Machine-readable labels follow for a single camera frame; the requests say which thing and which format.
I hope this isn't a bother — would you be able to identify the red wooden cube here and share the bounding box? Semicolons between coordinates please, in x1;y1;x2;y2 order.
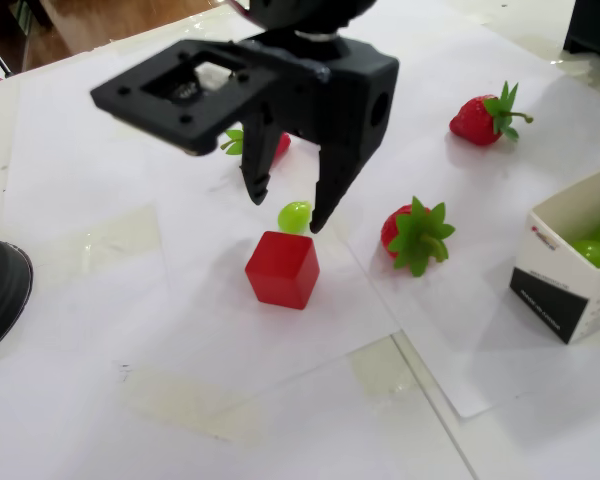
244;230;321;311

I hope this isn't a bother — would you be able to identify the white and black paper box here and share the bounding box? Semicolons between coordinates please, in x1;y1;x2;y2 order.
508;162;600;346

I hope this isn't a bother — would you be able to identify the red strawberry with curved stem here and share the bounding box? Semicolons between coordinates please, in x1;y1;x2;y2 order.
448;79;535;147

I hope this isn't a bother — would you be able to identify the red strawberry with spread leaves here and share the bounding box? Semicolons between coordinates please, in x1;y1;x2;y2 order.
380;195;456;278

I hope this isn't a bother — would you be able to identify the black round stand base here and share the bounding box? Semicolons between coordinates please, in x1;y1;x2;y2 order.
0;235;35;359

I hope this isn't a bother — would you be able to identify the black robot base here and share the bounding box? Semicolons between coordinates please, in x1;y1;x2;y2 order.
563;0;600;57

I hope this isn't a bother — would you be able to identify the red strawberry with straight stem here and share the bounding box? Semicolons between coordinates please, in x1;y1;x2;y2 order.
219;128;292;164

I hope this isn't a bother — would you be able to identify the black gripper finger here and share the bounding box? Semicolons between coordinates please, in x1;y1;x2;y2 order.
238;107;286;207
308;143;375;236

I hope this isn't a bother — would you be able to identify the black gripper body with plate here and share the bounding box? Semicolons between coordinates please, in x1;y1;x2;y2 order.
89;37;400;158

